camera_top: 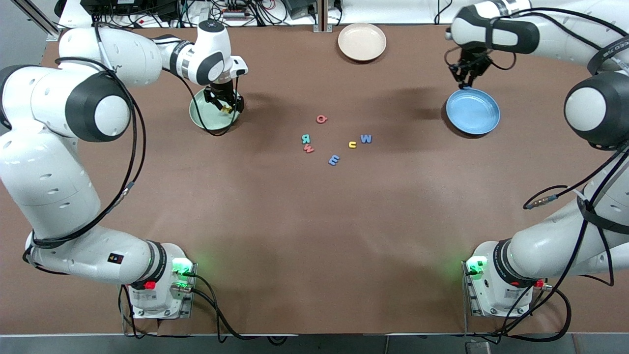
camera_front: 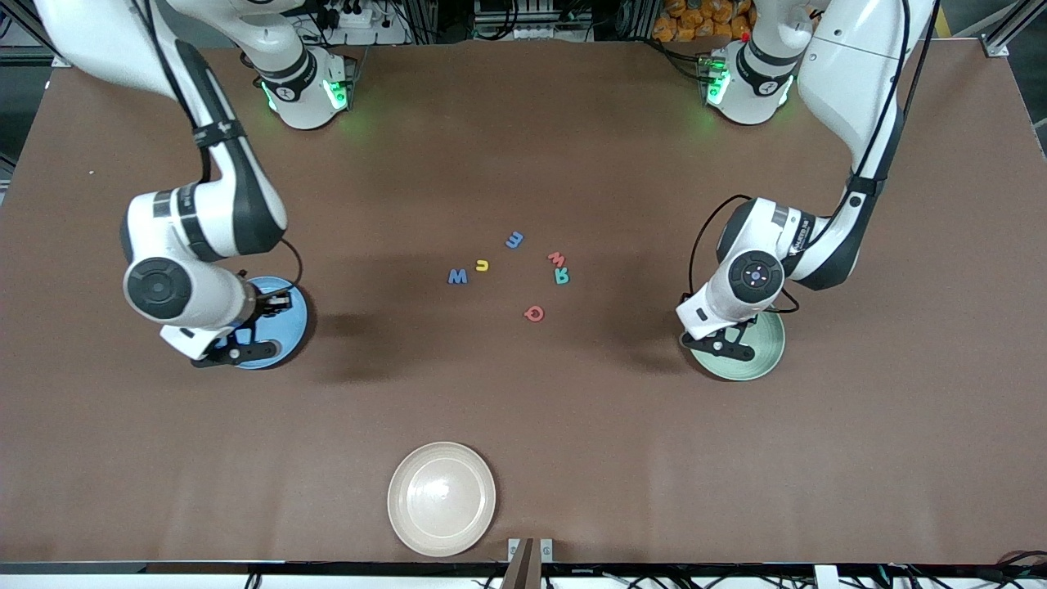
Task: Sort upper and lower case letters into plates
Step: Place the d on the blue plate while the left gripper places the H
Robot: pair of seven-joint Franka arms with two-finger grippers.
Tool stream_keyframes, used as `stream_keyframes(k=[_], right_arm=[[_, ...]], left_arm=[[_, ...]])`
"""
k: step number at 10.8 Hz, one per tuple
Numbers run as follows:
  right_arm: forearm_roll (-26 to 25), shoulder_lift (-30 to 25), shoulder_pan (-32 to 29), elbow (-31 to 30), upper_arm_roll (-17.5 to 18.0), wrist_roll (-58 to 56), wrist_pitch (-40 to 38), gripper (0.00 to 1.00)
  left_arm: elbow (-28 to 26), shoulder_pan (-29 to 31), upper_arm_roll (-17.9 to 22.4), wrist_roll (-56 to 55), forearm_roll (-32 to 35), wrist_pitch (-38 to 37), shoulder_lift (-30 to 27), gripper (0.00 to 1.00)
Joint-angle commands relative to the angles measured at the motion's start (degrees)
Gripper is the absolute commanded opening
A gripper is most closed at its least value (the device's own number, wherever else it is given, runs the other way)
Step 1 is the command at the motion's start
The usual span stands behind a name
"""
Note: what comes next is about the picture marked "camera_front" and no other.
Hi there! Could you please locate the pale green plate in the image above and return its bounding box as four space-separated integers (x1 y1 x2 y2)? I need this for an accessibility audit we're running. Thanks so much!
685 307 787 382

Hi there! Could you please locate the black equipment rack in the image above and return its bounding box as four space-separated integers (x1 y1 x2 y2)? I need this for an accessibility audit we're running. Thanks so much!
473 0 594 42

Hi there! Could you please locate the aluminium frame profile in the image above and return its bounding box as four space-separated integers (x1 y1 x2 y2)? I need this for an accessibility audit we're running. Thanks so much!
986 0 1047 58

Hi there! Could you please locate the white power strip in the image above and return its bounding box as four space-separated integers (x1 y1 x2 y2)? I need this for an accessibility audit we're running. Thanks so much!
321 0 410 47

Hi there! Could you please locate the metal camera post bracket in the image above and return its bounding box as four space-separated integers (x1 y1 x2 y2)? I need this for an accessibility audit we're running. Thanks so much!
507 537 555 589

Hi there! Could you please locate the beige plate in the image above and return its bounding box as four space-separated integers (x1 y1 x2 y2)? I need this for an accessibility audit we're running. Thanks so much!
387 442 497 559

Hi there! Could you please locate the blue plate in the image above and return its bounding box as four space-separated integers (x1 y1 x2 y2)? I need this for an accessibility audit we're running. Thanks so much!
221 276 309 371

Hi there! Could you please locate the pile of orange items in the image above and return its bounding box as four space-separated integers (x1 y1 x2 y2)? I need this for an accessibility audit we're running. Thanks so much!
653 0 755 43

